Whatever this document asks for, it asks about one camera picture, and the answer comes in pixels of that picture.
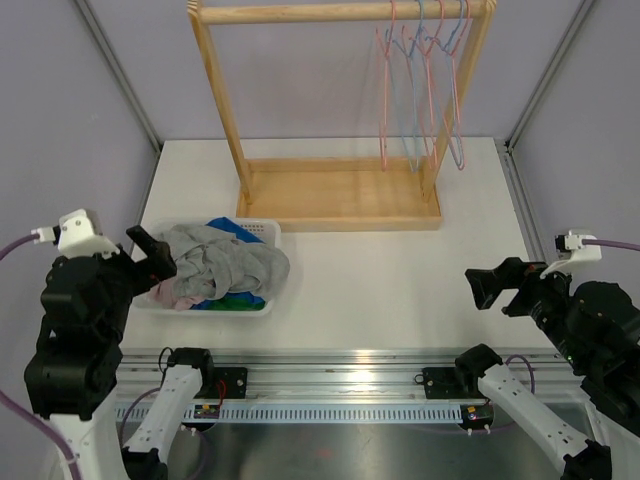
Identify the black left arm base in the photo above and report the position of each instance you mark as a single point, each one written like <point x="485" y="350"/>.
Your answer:
<point x="216" y="382"/>

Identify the grey tank top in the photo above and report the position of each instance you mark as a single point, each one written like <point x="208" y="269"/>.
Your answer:
<point x="212" y="263"/>

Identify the aluminium frame post right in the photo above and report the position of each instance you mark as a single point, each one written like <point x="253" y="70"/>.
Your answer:
<point x="560" y="54"/>

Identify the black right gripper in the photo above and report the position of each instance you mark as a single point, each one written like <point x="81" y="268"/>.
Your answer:
<point x="486" y="283"/>

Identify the aluminium frame post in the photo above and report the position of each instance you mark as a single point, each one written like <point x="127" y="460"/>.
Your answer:
<point x="107" y="52"/>
<point x="560" y="54"/>

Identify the mauve tank top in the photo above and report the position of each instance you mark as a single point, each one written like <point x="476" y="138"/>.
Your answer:
<point x="164" y="295"/>

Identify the white slotted cable duct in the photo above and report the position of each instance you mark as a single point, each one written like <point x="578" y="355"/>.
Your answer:
<point x="240" y="412"/>

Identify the translucent white plastic basket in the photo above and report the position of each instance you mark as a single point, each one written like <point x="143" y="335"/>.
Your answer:
<point x="268" y="231"/>

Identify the aluminium mounting rail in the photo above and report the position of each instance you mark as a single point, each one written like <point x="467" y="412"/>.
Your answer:
<point x="341" y="376"/>

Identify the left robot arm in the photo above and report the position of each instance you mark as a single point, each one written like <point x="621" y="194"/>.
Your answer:
<point x="71" y="379"/>

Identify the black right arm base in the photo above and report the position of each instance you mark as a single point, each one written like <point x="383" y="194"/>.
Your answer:
<point x="459" y="381"/>

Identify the blue tank top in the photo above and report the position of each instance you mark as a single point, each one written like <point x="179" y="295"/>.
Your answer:
<point x="227" y="225"/>

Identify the green tank top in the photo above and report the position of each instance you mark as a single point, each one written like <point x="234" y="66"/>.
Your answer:
<point x="234" y="304"/>

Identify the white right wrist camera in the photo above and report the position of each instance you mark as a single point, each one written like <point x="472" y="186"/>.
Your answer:
<point x="574" y="253"/>

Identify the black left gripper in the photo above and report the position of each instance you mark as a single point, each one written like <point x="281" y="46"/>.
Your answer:
<point x="158" y="254"/>

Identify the aluminium frame post left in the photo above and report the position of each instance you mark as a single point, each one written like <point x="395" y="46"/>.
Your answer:
<point x="107" y="52"/>

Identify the wooden clothes rack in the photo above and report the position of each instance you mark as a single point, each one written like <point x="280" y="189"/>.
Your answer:
<point x="297" y="90"/>

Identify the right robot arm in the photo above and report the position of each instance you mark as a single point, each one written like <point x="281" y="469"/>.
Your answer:
<point x="595" y="328"/>

